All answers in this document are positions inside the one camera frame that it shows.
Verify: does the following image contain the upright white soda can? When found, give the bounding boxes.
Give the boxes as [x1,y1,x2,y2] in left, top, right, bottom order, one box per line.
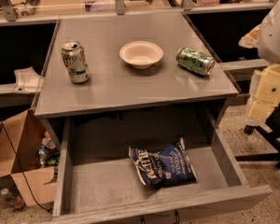
[62,41,90,84]

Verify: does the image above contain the blue chip bag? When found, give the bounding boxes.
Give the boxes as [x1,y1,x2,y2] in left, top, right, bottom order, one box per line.
[129,137,197,187]

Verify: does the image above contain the black cable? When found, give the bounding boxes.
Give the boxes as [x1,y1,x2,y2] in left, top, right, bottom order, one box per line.
[0,100,53,214]

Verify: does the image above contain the grey counter cabinet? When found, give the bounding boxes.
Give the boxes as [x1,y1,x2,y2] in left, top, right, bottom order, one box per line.
[35,12,237,119]

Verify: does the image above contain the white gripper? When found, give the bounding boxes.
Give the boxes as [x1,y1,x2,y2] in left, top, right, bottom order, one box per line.
[238,0,280,122]

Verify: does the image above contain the grey open drawer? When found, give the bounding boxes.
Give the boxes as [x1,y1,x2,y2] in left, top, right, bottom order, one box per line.
[52,104,272,224]

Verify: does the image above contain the plastic bottles in box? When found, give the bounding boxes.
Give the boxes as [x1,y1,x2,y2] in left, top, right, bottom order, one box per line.
[37,132,60,168]

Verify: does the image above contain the black office chair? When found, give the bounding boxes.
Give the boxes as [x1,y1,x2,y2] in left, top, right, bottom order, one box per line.
[235,104,280,169]

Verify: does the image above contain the white paper bowl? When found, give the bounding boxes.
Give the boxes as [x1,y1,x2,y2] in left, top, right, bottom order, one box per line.
[119,41,163,69]

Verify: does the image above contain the green soda can lying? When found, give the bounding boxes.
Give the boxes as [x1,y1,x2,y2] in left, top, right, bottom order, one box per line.
[176,47,216,76]

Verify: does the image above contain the cardboard box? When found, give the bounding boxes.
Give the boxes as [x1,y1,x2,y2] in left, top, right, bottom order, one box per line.
[0,109,57,206]

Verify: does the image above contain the grey metal bracket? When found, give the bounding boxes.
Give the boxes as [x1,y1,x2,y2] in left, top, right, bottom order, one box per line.
[12,67,44,93]

